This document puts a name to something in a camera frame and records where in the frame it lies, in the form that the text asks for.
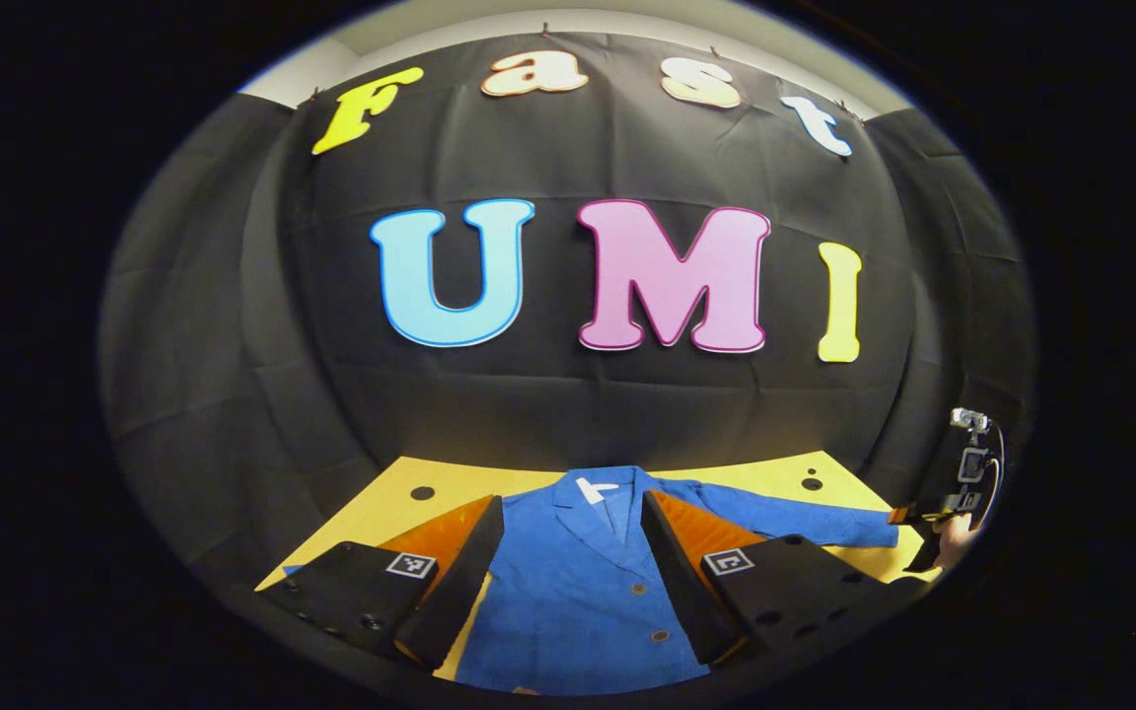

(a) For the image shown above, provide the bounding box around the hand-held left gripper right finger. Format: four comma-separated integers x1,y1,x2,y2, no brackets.
640,490,926,668

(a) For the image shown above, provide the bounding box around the blue button jacket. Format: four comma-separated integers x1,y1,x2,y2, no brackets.
282,466,900,696

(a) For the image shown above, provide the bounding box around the black backdrop cloth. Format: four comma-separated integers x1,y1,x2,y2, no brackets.
100,30,1038,593

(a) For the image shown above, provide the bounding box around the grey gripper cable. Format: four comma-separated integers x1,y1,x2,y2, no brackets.
982,424,1011,538

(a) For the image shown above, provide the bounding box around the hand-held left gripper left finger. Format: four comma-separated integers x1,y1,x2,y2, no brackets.
257,493,507,672

